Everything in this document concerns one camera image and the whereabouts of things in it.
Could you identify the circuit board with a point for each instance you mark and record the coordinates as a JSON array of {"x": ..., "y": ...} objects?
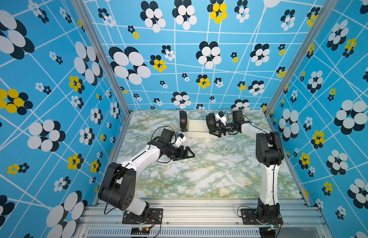
[
  {"x": 140, "y": 231},
  {"x": 267, "y": 232}
]

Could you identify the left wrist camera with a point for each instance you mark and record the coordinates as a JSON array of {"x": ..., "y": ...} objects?
[{"x": 180, "y": 139}]

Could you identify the right circuit board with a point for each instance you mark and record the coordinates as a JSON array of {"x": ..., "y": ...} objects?
[{"x": 267, "y": 232}]

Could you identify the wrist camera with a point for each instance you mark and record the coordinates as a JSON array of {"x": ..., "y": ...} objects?
[
  {"x": 221, "y": 117},
  {"x": 180, "y": 139}
]

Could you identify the long black leather belt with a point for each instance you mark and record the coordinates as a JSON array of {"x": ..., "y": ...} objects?
[{"x": 183, "y": 121}]

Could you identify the left circuit board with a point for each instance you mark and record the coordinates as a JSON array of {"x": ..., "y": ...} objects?
[{"x": 140, "y": 231}]

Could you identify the right aluminium corner post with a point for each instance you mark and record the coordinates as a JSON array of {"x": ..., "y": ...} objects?
[{"x": 326, "y": 11}]

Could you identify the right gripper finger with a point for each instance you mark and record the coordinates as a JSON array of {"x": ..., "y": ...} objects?
[
  {"x": 218, "y": 133},
  {"x": 219, "y": 126}
]

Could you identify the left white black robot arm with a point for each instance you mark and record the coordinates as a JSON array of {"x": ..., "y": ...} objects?
[{"x": 118, "y": 185}]

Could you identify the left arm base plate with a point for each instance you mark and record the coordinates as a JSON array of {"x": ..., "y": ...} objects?
[{"x": 150, "y": 216}]

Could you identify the white compartment storage tray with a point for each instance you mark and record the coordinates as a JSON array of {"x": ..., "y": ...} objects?
[{"x": 197, "y": 129}]

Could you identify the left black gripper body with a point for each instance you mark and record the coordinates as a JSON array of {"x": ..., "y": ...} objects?
[{"x": 173, "y": 151}]

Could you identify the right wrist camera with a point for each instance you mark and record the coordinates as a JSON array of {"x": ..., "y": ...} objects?
[{"x": 221, "y": 117}]

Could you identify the aluminium corner post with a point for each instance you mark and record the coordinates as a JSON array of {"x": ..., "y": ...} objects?
[
  {"x": 326, "y": 11},
  {"x": 93, "y": 37}
]

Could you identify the left aluminium corner post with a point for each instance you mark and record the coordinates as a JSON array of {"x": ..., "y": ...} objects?
[{"x": 93, "y": 37}]

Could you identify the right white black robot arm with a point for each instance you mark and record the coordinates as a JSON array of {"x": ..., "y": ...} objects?
[{"x": 269, "y": 153}]

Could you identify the aluminium front frame rail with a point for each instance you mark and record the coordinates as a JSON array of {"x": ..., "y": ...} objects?
[{"x": 206, "y": 218}]

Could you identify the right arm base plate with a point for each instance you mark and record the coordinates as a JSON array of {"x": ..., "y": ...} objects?
[{"x": 251, "y": 217}]

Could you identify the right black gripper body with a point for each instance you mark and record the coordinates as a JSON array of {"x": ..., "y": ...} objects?
[{"x": 230, "y": 126}]

